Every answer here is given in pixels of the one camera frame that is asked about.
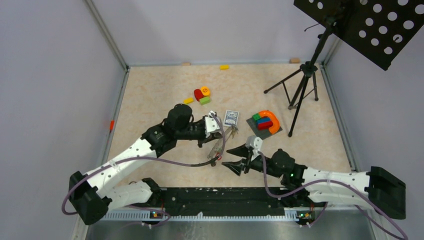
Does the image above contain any grey lego baseplate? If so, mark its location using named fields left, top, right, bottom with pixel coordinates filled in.
left=246, top=117, right=282, bottom=140

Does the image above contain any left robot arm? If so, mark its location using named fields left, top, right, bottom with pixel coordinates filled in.
left=62, top=103, right=223, bottom=226

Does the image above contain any green rectangular block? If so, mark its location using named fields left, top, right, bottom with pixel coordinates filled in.
left=199, top=96, right=211, bottom=106

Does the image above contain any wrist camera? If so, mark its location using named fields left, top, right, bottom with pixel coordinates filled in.
left=245, top=135, right=263, bottom=159
left=203, top=112, right=222, bottom=139

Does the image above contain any perforated metal keyring plate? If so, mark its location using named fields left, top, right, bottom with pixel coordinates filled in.
left=207, top=124, right=238, bottom=160

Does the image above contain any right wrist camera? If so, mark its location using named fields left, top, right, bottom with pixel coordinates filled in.
left=245, top=135, right=263, bottom=159

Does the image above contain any black tripod stand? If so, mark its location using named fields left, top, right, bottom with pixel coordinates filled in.
left=263, top=17, right=336, bottom=137

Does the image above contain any black perforated panel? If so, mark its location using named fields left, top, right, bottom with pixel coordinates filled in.
left=293, top=0, right=424, bottom=71

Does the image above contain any yellow rectangular block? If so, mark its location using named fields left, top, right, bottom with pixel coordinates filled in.
left=183, top=97, right=194, bottom=105

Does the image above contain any red cylinder block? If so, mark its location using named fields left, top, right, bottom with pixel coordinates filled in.
left=193, top=88, right=205, bottom=102

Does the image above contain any yellow block at far edge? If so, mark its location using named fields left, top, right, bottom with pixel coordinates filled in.
left=219, top=64, right=230, bottom=71

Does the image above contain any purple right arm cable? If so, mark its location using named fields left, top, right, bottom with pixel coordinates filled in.
left=258, top=150, right=409, bottom=240

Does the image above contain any blue lego brick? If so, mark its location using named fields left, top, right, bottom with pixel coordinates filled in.
left=256, top=117, right=272, bottom=125

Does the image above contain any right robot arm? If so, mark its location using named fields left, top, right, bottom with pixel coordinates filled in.
left=222, top=146, right=406, bottom=220

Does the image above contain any orange curved lego tube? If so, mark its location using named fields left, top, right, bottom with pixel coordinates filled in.
left=256, top=110, right=281, bottom=135

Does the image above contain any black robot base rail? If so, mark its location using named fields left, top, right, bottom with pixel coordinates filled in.
left=145, top=187, right=299, bottom=220

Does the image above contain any playing card deck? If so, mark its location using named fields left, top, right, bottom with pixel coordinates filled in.
left=223, top=110, right=240, bottom=127

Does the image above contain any green lego brick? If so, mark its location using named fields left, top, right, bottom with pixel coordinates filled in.
left=252, top=113, right=262, bottom=121

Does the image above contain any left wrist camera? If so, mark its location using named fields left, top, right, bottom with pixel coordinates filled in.
left=203, top=112, right=222, bottom=139

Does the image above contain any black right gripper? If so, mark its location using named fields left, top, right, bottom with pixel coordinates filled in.
left=222, top=142, right=283, bottom=178

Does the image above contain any red lego brick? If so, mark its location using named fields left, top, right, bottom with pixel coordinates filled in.
left=257, top=121, right=274, bottom=130

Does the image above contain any orange round block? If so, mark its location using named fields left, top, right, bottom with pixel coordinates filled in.
left=200, top=86, right=211, bottom=97

